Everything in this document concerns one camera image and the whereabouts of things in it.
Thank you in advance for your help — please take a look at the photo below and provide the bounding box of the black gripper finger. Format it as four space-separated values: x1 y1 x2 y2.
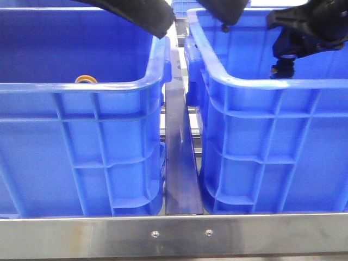
83 0 175 38
198 0 248 32

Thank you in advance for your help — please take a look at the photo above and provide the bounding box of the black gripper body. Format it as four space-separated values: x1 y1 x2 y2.
266 1 347 58

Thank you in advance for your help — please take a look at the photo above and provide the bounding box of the yellow mushroom push button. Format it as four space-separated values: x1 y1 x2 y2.
75 74 98 83

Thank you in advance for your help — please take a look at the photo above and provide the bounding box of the red mushroom push button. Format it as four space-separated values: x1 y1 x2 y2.
270 55 296 79

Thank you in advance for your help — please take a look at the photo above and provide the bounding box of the rear centre blue crate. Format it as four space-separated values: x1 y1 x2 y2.
171 0 202 17

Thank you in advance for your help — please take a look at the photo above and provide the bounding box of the right blue plastic bin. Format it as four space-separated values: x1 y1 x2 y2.
184 8 347 214

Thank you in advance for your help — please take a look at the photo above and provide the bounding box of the blue plastic bin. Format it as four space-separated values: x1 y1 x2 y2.
184 8 347 214
1 7 172 219

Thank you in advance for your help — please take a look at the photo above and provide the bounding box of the left blue plastic bin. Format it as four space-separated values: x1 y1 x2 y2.
1 7 172 219

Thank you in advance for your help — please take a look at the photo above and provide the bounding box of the steel front rack rail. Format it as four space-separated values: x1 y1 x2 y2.
1 213 347 260

